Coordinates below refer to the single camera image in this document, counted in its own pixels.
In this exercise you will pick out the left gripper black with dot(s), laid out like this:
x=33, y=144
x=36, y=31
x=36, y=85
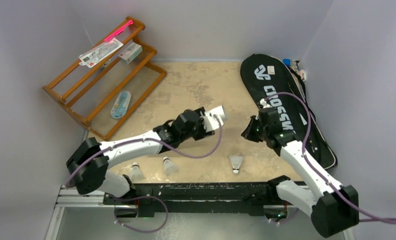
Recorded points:
x=202, y=131

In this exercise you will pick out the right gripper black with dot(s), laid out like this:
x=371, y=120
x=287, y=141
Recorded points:
x=251, y=129

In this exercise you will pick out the white shuttlecock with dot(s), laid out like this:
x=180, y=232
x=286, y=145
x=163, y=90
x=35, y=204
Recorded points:
x=169, y=167
x=136, y=173
x=236, y=161

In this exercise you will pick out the black CROSSWAY racket bag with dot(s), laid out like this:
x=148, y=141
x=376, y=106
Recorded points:
x=264, y=75

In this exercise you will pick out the white shuttlecock tube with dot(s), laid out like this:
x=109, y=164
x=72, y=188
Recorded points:
x=217, y=115

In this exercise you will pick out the black SPORT racket bag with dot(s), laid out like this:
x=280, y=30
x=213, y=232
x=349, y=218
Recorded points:
x=320, y=150

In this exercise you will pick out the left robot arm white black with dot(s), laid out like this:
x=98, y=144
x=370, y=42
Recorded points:
x=89, y=165

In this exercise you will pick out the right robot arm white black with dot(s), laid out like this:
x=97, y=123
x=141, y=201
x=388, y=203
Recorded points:
x=325, y=200

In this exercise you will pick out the light blue blister pack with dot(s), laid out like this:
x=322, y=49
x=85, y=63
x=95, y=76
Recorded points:
x=121, y=105

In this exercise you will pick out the blue white small object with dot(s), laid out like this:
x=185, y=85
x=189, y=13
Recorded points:
x=291, y=62

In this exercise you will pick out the small teal white box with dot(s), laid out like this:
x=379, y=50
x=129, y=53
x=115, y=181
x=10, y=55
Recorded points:
x=130, y=53

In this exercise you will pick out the wooden rack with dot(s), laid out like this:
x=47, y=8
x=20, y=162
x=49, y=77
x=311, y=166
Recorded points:
x=88, y=94

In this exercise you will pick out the flat packaged item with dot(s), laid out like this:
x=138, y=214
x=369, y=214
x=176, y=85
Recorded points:
x=100, y=52

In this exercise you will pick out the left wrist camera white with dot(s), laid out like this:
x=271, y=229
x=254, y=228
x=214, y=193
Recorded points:
x=208, y=126

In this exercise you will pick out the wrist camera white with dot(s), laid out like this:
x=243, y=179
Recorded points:
x=263, y=104
x=208, y=126

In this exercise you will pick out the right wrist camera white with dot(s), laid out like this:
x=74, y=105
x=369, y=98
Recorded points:
x=263, y=104

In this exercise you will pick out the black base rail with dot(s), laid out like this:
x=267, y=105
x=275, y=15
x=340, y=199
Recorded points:
x=252, y=198

